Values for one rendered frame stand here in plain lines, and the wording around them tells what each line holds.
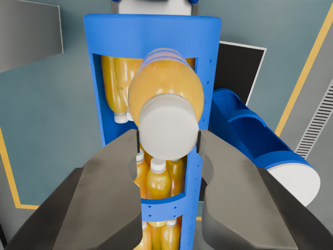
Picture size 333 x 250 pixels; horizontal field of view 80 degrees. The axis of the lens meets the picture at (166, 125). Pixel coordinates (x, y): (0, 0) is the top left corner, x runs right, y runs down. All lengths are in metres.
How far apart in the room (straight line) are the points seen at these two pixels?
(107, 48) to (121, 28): 0.04
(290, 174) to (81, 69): 1.49
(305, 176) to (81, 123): 1.62
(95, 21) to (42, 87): 1.53
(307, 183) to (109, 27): 0.83
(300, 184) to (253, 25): 1.17
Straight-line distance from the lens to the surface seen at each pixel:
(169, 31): 0.35
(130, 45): 0.35
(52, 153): 2.17
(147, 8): 0.65
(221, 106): 1.60
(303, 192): 0.96
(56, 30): 1.64
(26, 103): 2.02
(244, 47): 1.55
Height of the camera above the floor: 1.58
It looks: 63 degrees down
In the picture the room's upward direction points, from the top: 176 degrees clockwise
